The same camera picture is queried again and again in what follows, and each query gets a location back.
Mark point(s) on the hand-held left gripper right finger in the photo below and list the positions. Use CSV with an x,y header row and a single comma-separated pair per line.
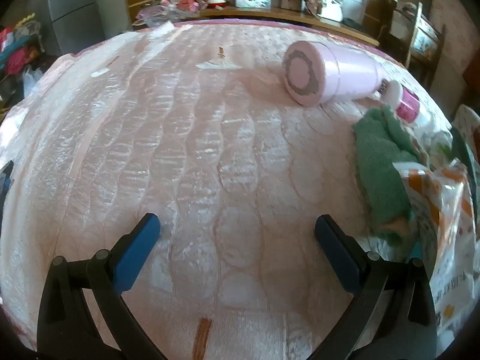
x,y
337,255

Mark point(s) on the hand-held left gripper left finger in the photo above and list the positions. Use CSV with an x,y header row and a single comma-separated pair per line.
x,y
137,255

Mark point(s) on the orange and white plastic packet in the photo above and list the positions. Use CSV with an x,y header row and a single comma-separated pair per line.
x,y
450,232

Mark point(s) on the green and white carton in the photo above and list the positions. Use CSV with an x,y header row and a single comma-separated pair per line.
x,y
438,144

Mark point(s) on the green towel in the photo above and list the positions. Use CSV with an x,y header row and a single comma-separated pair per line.
x,y
378,165

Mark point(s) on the pink quilted mattress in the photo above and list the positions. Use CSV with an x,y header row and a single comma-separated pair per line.
x,y
187,138

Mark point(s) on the white bottle with magenta label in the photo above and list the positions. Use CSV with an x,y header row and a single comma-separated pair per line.
x,y
407,103

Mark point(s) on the pink thermos bottle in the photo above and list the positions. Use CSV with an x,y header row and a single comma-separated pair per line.
x,y
337,71

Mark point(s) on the wooden chair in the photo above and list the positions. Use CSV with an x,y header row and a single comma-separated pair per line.
x,y
416,33

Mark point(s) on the pile of colourful bags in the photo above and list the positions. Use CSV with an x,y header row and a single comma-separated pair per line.
x,y
17,52

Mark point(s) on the framed picture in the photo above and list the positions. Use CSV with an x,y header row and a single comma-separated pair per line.
x,y
425,35

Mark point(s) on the colourful clutter pile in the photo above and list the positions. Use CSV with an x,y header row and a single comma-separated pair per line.
x,y
180,5

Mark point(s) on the grey refrigerator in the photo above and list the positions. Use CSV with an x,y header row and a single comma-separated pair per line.
x,y
82,7

